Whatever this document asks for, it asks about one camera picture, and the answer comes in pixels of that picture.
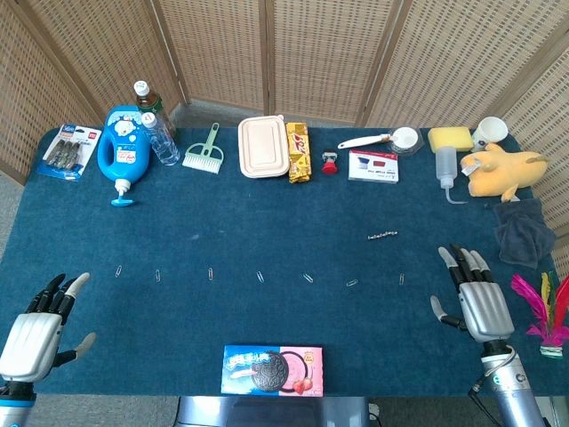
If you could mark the green-capped drink bottle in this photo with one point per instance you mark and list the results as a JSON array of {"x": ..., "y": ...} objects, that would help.
[{"x": 144, "y": 97}]

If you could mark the green hand brush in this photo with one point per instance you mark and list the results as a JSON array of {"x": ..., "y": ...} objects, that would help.
[{"x": 205, "y": 155}]

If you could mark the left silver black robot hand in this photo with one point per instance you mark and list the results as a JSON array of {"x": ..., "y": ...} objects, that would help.
[{"x": 26, "y": 338}]

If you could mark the blue detergent bottle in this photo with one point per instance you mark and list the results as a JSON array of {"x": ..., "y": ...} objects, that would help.
[{"x": 122, "y": 151}]

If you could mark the yellow biscuit packet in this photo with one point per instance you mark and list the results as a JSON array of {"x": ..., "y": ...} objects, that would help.
[{"x": 298, "y": 151}]

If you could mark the white patterned bowl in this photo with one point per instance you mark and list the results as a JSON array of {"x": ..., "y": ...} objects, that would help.
[{"x": 406, "y": 138}]

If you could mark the colourful feather shuttlecock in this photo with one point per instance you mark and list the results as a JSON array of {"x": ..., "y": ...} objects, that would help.
[{"x": 547, "y": 320}]

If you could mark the dark grey cloth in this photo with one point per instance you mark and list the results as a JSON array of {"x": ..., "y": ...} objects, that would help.
[{"x": 524, "y": 236}]

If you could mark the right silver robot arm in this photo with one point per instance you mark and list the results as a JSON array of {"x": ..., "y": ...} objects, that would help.
[{"x": 511, "y": 391}]

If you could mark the red push button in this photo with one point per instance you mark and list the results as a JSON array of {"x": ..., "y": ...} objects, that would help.
[{"x": 329, "y": 166}]

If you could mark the silver metal ball chain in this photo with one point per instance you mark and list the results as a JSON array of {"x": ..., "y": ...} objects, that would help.
[{"x": 382, "y": 235}]

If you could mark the white paper cup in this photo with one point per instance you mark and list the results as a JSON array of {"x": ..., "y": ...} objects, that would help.
[{"x": 491, "y": 129}]

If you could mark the clear plastic water bottle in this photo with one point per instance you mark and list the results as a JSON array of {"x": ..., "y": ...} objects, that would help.
[{"x": 163, "y": 144}]

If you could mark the beige lidded lunch box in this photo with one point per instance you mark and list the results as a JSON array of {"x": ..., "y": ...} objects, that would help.
[{"x": 263, "y": 147}]

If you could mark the translucent squeeze wash bottle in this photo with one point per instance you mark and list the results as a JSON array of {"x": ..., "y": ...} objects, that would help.
[{"x": 446, "y": 166}]

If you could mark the yellow sponge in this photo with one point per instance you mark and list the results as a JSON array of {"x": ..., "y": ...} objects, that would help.
[{"x": 450, "y": 139}]

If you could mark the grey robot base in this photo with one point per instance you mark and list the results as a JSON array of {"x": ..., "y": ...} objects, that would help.
[{"x": 204, "y": 411}]

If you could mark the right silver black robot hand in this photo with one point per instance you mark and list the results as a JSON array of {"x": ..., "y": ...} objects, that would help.
[{"x": 484, "y": 311}]

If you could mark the blue pink Oreo box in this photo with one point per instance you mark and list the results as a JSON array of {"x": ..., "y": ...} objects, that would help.
[{"x": 271, "y": 371}]

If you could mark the yellow plush toy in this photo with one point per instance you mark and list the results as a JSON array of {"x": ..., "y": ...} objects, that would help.
[{"x": 507, "y": 171}]

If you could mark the woven rattan folding screen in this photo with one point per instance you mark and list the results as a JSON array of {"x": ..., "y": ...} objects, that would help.
[{"x": 333, "y": 53}]

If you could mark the blue carpet table cover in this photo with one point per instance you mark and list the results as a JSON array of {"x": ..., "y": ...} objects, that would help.
[{"x": 266, "y": 222}]

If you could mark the white box blue red print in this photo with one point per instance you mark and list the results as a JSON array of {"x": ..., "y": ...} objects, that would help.
[{"x": 373, "y": 166}]

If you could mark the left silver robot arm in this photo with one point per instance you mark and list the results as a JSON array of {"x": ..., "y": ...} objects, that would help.
[{"x": 15, "y": 407}]

